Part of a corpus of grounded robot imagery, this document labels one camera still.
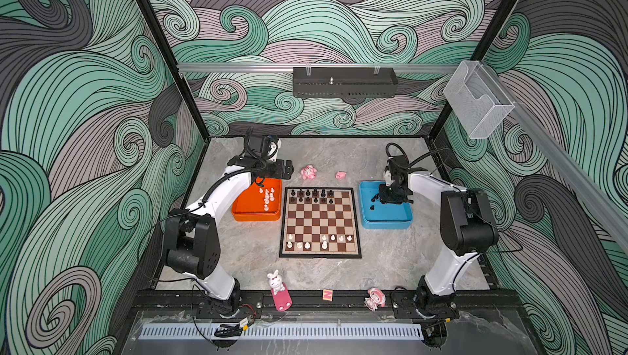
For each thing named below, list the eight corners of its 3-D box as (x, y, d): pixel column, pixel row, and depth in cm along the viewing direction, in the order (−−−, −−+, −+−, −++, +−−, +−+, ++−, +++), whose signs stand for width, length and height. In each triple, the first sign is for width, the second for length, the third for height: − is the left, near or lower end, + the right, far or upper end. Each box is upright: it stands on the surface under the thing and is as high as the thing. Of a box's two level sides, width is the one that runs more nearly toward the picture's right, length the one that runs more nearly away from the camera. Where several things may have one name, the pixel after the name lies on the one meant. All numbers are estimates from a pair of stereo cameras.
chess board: (280, 258, 84) (279, 256, 82) (285, 190, 103) (285, 186, 101) (363, 258, 84) (364, 256, 82) (353, 190, 103) (354, 186, 101)
